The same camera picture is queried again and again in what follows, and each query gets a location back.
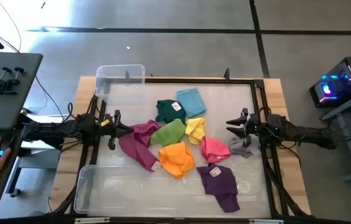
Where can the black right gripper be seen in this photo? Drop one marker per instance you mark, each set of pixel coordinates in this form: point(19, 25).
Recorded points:
point(254, 126)

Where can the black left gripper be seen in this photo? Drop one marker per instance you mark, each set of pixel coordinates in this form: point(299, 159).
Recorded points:
point(111, 127)

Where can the dark magenta towel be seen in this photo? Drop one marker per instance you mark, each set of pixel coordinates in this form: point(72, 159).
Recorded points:
point(136, 152)

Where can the yellow towel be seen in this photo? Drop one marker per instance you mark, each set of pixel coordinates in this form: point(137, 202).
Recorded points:
point(195, 130)

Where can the dark green towel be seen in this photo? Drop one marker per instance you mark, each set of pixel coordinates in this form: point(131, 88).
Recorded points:
point(166, 112)

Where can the light blue towel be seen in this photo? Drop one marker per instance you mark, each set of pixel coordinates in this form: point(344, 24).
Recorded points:
point(191, 101)

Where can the orange towel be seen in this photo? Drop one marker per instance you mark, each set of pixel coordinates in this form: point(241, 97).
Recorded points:
point(177, 158)

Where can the purple towel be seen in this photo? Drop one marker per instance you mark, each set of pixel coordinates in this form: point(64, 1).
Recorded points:
point(220, 185)

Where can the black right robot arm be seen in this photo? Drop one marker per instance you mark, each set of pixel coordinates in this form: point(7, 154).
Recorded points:
point(303, 132)

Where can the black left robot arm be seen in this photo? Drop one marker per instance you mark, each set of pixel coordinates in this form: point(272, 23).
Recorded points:
point(54, 130)

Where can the grey towel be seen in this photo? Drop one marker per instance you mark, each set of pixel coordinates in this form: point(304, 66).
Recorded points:
point(239, 150)

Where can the pink towel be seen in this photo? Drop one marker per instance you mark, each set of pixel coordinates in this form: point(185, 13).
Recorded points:
point(214, 151)

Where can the clear plastic bin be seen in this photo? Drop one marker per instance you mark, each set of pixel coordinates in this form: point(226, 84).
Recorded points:
point(101, 189)
point(119, 73)

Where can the grey metal desk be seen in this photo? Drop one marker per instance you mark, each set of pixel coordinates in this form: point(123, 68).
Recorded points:
point(345, 107)

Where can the computer tower with lights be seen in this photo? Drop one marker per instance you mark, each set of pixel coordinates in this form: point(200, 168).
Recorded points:
point(340, 84)

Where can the grey side desk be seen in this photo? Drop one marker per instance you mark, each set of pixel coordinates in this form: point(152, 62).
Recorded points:
point(4, 93)

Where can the black computer mouse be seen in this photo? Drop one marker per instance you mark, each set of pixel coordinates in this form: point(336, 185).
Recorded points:
point(0, 153)

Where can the black metal table frame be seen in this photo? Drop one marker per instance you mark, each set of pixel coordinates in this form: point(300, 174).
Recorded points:
point(194, 80)

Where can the white bracket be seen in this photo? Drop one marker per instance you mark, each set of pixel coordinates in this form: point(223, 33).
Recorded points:
point(265, 221)
point(91, 220)

